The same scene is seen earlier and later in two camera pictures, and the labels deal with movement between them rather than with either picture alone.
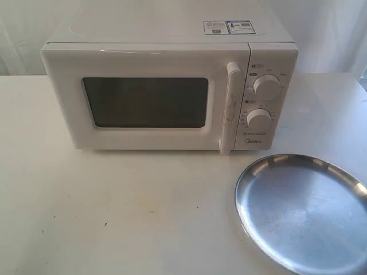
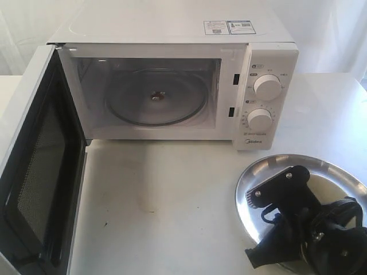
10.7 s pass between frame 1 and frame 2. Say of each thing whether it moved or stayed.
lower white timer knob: stayed
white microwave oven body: stayed
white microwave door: moved
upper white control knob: stayed
